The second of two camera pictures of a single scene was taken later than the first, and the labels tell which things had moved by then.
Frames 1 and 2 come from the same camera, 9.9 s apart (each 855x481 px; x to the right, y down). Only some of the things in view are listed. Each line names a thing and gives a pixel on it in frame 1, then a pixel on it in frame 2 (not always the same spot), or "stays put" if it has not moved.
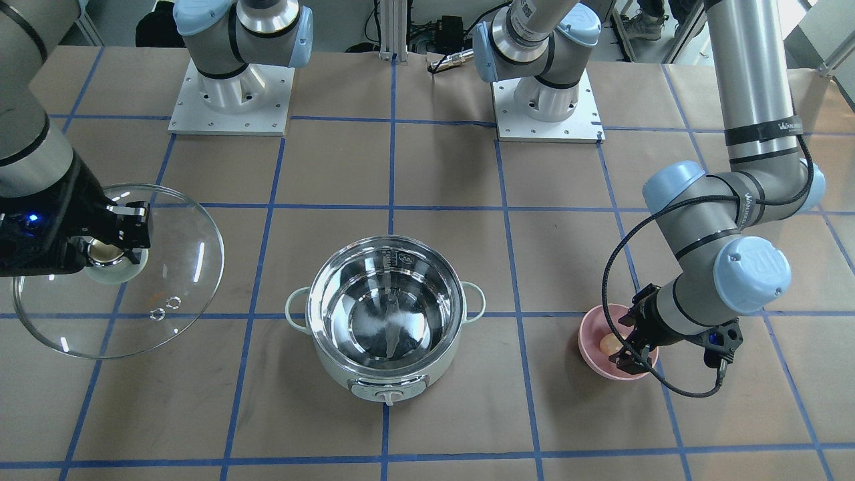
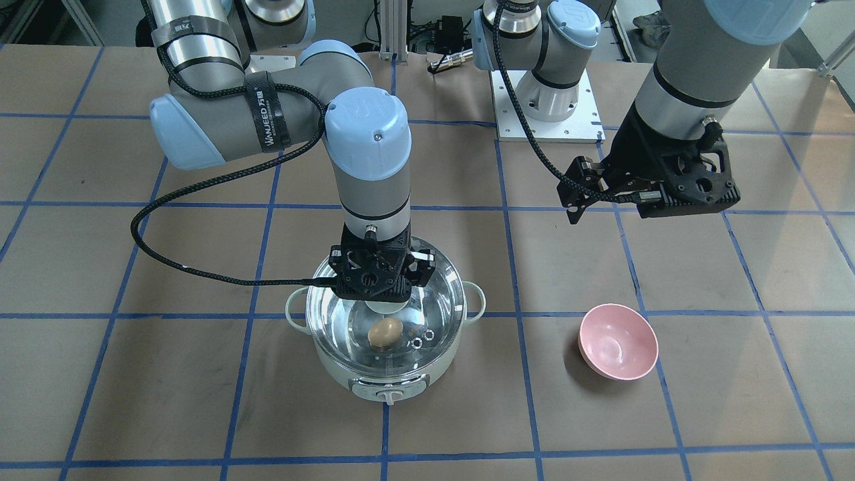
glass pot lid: (129, 302) → (389, 338)
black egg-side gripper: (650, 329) → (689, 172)
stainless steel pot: (385, 314) stays put
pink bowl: (594, 325) stays put
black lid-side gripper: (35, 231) → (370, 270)
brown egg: (610, 344) → (385, 333)
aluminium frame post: (393, 43) stays put
